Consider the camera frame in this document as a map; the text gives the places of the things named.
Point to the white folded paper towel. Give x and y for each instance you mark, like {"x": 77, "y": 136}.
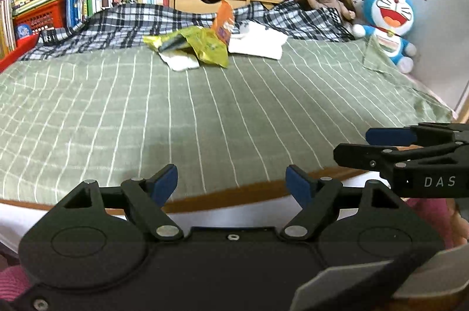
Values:
{"x": 260, "y": 42}
{"x": 179, "y": 61}

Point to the black white plaid blanket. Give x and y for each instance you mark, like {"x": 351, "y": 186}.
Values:
{"x": 110, "y": 25}

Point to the blue round toy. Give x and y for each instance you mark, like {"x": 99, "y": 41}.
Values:
{"x": 24, "y": 32}

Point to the orange snack packet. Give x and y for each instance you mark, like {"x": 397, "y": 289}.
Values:
{"x": 223, "y": 21}

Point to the red plastic crate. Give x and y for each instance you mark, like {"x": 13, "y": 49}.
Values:
{"x": 44, "y": 16}

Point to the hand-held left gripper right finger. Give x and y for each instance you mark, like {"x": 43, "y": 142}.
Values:
{"x": 298, "y": 184}

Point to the person's pink clothing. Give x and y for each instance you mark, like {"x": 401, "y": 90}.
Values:
{"x": 428, "y": 219}

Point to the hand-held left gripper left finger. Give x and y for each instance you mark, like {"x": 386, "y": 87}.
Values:
{"x": 165, "y": 184}

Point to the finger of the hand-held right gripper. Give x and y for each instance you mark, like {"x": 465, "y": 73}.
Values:
{"x": 359, "y": 155}
{"x": 388, "y": 136}

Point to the row of beige books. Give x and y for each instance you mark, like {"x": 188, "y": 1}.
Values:
{"x": 5, "y": 25}

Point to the brown bed frame edge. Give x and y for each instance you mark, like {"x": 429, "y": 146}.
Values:
{"x": 256, "y": 192}

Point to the blue cat plush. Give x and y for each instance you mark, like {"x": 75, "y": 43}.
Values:
{"x": 388, "y": 11}

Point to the gold green foil bag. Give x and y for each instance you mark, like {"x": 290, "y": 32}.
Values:
{"x": 209, "y": 47}

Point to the red plastic rail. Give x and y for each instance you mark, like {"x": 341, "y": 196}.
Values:
{"x": 14, "y": 53}

